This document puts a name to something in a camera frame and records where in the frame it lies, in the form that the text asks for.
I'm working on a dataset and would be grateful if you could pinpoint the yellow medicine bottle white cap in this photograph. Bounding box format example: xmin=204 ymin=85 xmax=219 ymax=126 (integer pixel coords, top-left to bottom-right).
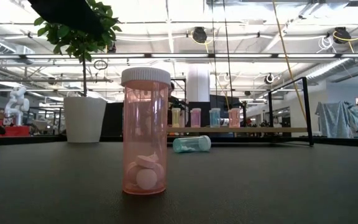
xmin=171 ymin=107 xmax=181 ymax=128

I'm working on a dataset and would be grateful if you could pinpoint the pink medicine bottle white cap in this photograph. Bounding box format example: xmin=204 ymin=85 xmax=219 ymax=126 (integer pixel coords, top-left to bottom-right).
xmin=190 ymin=107 xmax=202 ymax=128

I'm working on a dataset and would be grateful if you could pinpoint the teal medicine bottle white cap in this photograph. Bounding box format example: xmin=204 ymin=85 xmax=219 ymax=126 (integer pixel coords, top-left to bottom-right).
xmin=172 ymin=134 xmax=212 ymax=154

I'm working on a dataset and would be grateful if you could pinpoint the blue medicine bottle white cap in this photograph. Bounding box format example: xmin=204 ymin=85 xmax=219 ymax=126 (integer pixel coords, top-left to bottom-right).
xmin=209 ymin=107 xmax=222 ymax=128

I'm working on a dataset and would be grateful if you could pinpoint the salmon medicine bottle white cap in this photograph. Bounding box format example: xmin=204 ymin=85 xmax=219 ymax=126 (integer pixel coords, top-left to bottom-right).
xmin=120 ymin=67 xmax=172 ymax=196
xmin=227 ymin=107 xmax=241 ymax=128

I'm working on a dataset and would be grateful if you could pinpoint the person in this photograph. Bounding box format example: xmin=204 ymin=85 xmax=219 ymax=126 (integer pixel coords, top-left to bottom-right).
xmin=167 ymin=82 xmax=186 ymax=125

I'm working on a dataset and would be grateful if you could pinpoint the black monitor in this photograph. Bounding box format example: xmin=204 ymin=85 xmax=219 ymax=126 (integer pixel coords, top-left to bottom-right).
xmin=209 ymin=94 xmax=241 ymax=119

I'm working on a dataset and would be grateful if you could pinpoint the long fluorescent light strip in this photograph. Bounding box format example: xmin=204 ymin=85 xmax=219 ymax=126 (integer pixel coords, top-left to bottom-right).
xmin=0 ymin=52 xmax=358 ymax=60

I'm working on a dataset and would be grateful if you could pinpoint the green plant in white pot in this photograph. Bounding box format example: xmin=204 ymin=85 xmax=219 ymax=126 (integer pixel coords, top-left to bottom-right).
xmin=33 ymin=0 xmax=123 ymax=144

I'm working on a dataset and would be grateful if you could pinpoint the grey cloth cover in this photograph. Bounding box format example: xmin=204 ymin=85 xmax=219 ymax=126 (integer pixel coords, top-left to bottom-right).
xmin=314 ymin=100 xmax=358 ymax=138

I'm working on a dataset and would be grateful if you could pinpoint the thin black cable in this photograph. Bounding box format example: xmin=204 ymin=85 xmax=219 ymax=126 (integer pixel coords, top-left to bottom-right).
xmin=211 ymin=0 xmax=219 ymax=103
xmin=222 ymin=0 xmax=233 ymax=108

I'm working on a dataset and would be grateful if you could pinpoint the orange cable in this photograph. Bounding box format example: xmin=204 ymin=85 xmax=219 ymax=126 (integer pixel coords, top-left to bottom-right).
xmin=272 ymin=0 xmax=308 ymax=122

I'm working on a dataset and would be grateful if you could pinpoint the silver ventilation duct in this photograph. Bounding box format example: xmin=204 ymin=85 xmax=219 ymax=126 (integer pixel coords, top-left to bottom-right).
xmin=306 ymin=40 xmax=358 ymax=82

